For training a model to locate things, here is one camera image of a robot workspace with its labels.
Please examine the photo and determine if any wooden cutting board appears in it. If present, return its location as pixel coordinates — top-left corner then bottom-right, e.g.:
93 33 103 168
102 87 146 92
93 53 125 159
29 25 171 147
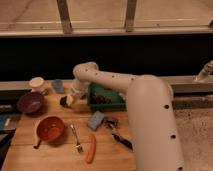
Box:
1 89 135 171

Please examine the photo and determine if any white cup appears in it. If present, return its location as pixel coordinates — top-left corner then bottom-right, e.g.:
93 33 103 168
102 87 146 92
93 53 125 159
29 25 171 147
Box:
29 77 47 95

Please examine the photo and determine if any metal fork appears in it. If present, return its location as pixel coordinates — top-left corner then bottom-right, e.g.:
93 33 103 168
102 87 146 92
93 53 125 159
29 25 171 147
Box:
70 124 83 153

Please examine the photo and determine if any blue sponge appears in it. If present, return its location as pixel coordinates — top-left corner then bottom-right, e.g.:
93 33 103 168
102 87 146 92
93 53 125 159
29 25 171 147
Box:
87 111 105 131

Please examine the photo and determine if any blue plastic cup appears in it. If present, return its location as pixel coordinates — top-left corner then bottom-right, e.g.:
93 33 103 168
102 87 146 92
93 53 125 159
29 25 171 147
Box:
51 79 64 93

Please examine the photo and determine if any orange bowl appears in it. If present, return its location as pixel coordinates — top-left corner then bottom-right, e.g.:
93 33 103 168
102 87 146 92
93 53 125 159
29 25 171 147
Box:
36 116 65 143

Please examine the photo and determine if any green plastic tray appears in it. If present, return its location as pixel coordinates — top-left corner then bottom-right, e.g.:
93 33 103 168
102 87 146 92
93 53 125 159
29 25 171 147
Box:
87 83 126 110

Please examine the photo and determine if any purple bowl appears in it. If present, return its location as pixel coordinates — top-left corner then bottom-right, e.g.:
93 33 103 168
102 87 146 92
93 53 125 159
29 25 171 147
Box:
17 92 44 114

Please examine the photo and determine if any brown pine cone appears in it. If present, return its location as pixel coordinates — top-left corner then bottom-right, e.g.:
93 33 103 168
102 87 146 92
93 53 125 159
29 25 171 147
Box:
92 93 111 104

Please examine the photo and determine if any metal binder clip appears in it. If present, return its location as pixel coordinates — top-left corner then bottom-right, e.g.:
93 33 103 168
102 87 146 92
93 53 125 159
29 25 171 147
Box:
104 117 118 129

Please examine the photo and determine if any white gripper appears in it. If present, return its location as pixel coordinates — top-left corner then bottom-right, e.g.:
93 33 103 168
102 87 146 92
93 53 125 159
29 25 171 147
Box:
66 79 88 106

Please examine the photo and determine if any black eraser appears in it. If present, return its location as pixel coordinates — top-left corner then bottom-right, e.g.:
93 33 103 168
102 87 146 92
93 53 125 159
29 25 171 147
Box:
60 96 67 107

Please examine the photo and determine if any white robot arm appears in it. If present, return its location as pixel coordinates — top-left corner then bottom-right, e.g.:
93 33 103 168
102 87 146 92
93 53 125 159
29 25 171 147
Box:
71 62 186 171

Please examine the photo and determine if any orange carrot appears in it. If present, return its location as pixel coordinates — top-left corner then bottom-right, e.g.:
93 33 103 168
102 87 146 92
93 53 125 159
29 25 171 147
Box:
86 134 96 164

